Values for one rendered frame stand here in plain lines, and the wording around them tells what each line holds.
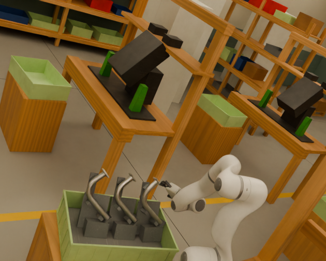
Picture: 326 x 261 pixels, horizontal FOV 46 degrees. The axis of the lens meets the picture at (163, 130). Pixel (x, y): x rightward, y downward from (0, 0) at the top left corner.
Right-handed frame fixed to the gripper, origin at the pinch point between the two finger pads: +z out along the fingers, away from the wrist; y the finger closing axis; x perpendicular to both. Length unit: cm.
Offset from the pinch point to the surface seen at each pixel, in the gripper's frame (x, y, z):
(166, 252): 22.0, -26.0, -6.8
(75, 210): 43, 10, 35
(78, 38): -190, 27, 544
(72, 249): 58, 12, -1
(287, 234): -41, -68, -26
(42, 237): 66, 11, 34
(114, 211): 27.3, 0.5, 19.0
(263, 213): -138, -225, 152
